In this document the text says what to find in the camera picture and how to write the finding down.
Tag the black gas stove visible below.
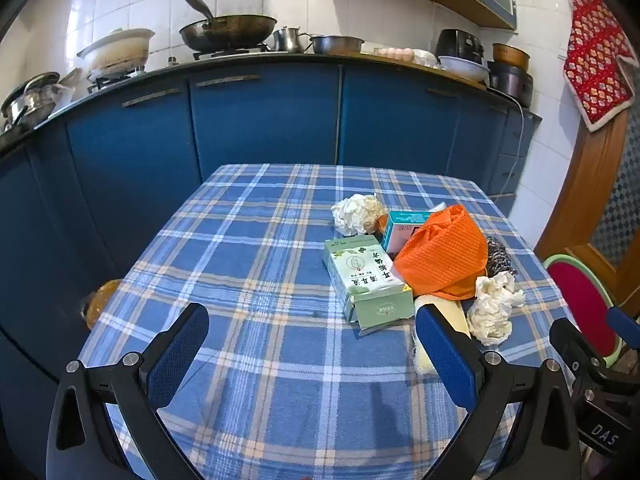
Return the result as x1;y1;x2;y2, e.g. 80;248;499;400
87;44;273;95

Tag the steel kettle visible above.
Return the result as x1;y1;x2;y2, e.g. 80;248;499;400
272;26;311;54

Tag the teal and white carton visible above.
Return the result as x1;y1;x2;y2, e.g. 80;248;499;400
381;210;433;256

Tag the red basin with green rim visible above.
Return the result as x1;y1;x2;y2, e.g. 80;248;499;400
542;254;626;361

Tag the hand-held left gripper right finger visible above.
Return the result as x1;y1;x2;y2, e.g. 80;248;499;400
415;304;581;480

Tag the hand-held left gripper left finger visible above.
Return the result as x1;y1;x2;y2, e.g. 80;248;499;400
46;302;211;480

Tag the dark rice cooker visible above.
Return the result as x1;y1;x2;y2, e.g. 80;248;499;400
487;60;534;108

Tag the blue plaid tablecloth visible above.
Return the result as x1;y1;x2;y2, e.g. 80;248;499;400
77;162;573;480

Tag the row of pale eggs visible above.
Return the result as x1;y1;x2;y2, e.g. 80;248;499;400
375;46;416;61

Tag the steel pot with lid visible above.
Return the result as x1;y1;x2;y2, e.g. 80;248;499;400
0;72;63;131

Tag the white enamel bowl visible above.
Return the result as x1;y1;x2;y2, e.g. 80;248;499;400
437;55;491;83

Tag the red patterned cloth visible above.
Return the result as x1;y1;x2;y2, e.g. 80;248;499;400
563;0;638;133

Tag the blue base cabinet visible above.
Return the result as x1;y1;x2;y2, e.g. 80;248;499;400
0;55;543;411

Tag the dark metal wok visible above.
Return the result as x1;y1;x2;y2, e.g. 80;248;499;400
179;0;278;53

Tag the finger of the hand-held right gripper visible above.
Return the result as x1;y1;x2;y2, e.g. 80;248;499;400
550;317;608;401
606;306;640;351

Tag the wooden door with glass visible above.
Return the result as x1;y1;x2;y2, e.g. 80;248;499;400
534;60;640;311

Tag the amber oil bottle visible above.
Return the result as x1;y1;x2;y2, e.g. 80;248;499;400
80;280;123;331

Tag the white cable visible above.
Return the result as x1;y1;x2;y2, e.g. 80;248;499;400
487;87;526;198

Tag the green and white carton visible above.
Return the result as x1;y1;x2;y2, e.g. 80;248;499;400
324;236;416;337

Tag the white clay pot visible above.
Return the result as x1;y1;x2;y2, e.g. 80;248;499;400
76;28;156;73

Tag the black air fryer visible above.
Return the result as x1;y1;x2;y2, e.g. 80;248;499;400
436;28;485;61

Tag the steel bowl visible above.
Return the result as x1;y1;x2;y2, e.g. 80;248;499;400
308;35;365;56

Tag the steel wire scourer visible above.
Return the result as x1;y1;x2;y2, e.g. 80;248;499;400
482;235;518;278

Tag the white tissue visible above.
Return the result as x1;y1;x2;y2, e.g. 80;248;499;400
466;271;526;346
331;193;386;236

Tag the orange cloth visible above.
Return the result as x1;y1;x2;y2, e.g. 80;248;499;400
393;204;488;301

